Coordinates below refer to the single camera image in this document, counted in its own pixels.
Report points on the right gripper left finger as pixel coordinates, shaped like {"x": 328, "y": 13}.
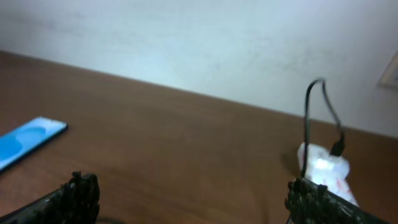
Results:
{"x": 75, "y": 202}

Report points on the white power strip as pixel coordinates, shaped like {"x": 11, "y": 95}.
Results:
{"x": 322, "y": 168}

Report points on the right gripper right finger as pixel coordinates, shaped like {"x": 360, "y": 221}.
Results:
{"x": 310, "y": 203}

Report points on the blue screen smartphone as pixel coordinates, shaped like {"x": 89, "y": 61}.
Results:
{"x": 26, "y": 138}

